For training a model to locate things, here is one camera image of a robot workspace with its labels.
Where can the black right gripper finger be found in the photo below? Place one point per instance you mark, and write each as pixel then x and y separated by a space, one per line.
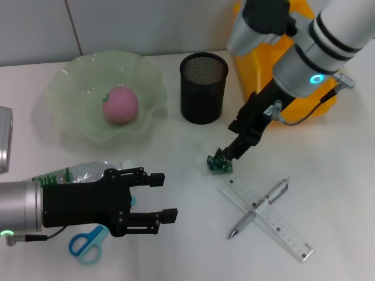
pixel 230 149
pixel 244 149

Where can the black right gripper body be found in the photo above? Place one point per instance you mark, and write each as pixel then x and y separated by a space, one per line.
pixel 257 114

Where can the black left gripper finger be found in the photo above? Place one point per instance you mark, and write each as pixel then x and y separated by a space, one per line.
pixel 170 216
pixel 156 180

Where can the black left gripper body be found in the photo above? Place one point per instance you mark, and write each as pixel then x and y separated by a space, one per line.
pixel 79 205

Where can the green plastic wrapper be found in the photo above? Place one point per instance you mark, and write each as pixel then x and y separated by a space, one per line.
pixel 218 167

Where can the clear green-label water bottle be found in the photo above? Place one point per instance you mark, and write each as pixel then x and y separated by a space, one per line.
pixel 85 171

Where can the pink toy peach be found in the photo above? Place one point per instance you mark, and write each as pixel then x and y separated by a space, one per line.
pixel 120 105

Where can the blue scissors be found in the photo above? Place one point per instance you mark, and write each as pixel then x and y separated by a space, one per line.
pixel 86 243

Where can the black mesh pen holder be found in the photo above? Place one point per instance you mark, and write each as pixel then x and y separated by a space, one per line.
pixel 202 96

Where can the silver ballpoint pen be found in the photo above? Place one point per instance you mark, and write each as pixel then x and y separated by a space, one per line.
pixel 246 221

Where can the transparent plastic ruler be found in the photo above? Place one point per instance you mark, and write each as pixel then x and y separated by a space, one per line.
pixel 293 240

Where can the green wavy glass fruit plate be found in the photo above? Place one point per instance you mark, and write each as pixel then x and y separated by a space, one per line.
pixel 79 87

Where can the yellow plastic bin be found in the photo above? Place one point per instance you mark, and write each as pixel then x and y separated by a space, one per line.
pixel 257 73

